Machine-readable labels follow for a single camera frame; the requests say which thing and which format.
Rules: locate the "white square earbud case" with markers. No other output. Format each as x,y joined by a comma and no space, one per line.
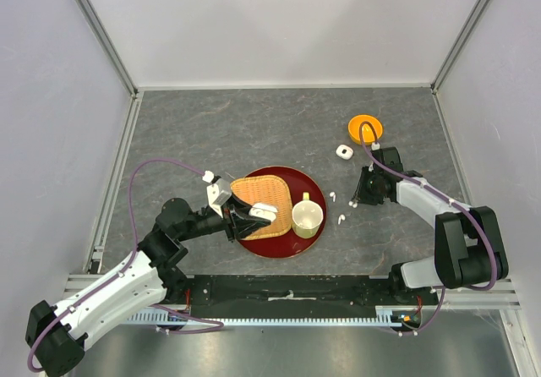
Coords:
344,152

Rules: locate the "orange bowl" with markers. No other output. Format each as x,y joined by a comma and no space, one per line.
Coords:
364,127

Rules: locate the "red round tray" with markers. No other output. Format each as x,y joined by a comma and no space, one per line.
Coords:
289,244

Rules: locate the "aluminium frame post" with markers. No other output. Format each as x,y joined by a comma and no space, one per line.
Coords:
472,20
100,32

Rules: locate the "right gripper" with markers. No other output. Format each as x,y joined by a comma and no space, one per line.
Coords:
360,193

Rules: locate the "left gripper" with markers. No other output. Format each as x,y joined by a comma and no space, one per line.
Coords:
233,210

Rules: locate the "left aluminium frame post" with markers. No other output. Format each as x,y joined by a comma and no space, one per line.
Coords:
100,32

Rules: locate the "woven bamboo basket plate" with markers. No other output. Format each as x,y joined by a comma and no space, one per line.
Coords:
270,190

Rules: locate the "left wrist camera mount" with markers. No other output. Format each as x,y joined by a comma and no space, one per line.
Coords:
218,193

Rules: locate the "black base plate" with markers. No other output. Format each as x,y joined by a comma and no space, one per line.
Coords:
292,297

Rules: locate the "right aluminium frame post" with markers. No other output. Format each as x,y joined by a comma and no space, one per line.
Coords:
472,20

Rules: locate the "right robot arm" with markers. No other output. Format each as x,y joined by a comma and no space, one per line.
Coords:
468,246

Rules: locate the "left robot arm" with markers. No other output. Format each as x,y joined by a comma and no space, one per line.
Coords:
59,334

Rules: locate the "grey cable duct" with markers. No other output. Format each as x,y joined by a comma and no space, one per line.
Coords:
153,316

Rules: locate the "cream mug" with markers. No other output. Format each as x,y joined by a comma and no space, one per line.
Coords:
307,217

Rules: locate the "white oval charging case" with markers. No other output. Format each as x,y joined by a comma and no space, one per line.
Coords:
264,211

